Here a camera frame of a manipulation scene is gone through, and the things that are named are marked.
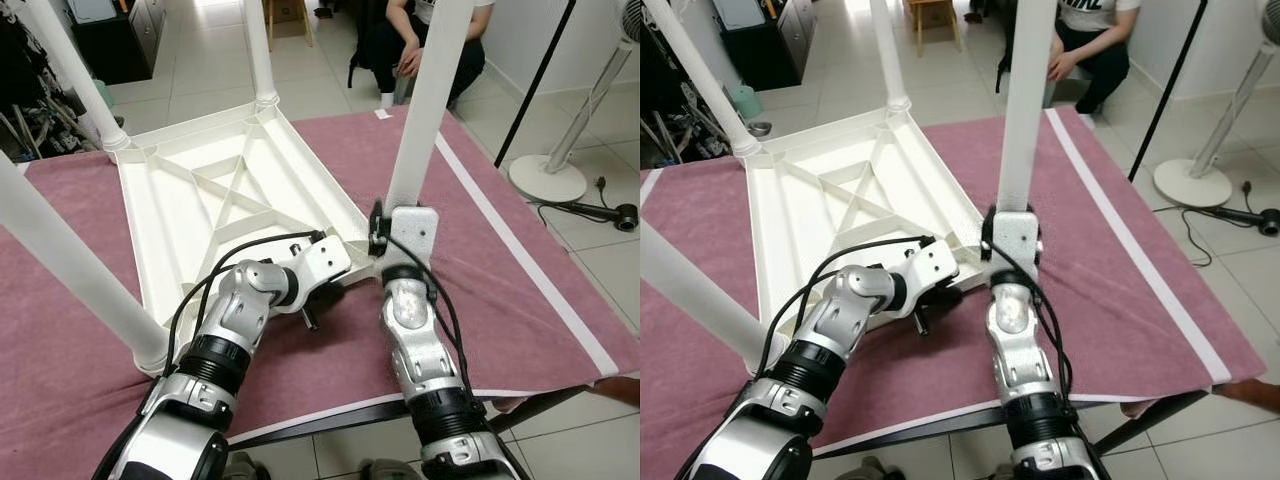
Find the white plastic table top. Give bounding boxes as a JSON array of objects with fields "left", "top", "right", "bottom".
[
  {"left": 745, "top": 105, "right": 996, "bottom": 336},
  {"left": 105, "top": 100, "right": 386, "bottom": 341}
]

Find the pink table cloth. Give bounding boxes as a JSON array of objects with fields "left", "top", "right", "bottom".
[
  {"left": 0, "top": 105, "right": 641, "bottom": 480},
  {"left": 640, "top": 110, "right": 1269, "bottom": 480}
]

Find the grey low stool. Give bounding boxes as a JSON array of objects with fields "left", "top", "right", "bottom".
[{"left": 1045, "top": 75, "right": 1096, "bottom": 109}]

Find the white standing fan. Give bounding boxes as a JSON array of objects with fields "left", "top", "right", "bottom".
[
  {"left": 1152, "top": 0, "right": 1280, "bottom": 209},
  {"left": 508, "top": 0, "right": 641, "bottom": 204}
]

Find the seated person in white shirt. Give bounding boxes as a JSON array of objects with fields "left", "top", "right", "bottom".
[
  {"left": 995, "top": 0, "right": 1141, "bottom": 116},
  {"left": 348, "top": 0, "right": 496, "bottom": 109}
]

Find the black slanted pole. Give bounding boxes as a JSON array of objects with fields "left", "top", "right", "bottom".
[
  {"left": 495, "top": 0, "right": 579, "bottom": 169},
  {"left": 1128, "top": 0, "right": 1211, "bottom": 181}
]

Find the black slanted furniture leg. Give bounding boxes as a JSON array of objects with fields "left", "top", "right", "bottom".
[
  {"left": 495, "top": 385, "right": 591, "bottom": 433},
  {"left": 1095, "top": 390, "right": 1211, "bottom": 456}
]

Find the black hair dryer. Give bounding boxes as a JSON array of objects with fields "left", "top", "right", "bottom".
[
  {"left": 1165, "top": 180, "right": 1280, "bottom": 238},
  {"left": 540, "top": 180, "right": 639, "bottom": 233}
]

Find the black cabinet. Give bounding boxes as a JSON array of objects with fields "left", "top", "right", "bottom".
[
  {"left": 70, "top": 0, "right": 166, "bottom": 86},
  {"left": 712, "top": 0, "right": 819, "bottom": 91}
]

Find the bystander bare foot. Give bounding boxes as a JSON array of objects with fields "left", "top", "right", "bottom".
[
  {"left": 595, "top": 376, "right": 641, "bottom": 409},
  {"left": 1215, "top": 378, "right": 1280, "bottom": 413}
]

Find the clothes rack with dark clothes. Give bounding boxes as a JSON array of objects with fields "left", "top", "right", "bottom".
[
  {"left": 0, "top": 0, "right": 101, "bottom": 161},
  {"left": 640, "top": 0, "right": 741, "bottom": 166}
]

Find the white black-framed box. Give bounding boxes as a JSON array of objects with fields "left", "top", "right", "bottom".
[
  {"left": 70, "top": 0, "right": 121, "bottom": 26},
  {"left": 712, "top": 0, "right": 766, "bottom": 31}
]

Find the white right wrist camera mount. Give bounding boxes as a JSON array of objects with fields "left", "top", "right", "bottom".
[
  {"left": 385, "top": 205, "right": 441, "bottom": 271},
  {"left": 990, "top": 210, "right": 1043, "bottom": 276}
]

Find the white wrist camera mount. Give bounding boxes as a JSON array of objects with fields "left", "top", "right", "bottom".
[
  {"left": 385, "top": 205, "right": 441, "bottom": 271},
  {"left": 898, "top": 240, "right": 961, "bottom": 316},
  {"left": 290, "top": 237, "right": 353, "bottom": 313},
  {"left": 990, "top": 210, "right": 1043, "bottom": 276}
]

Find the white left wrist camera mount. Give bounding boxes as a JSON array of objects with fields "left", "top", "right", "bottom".
[
  {"left": 290, "top": 237, "right": 353, "bottom": 313},
  {"left": 898, "top": 240, "right": 961, "bottom": 316}
]

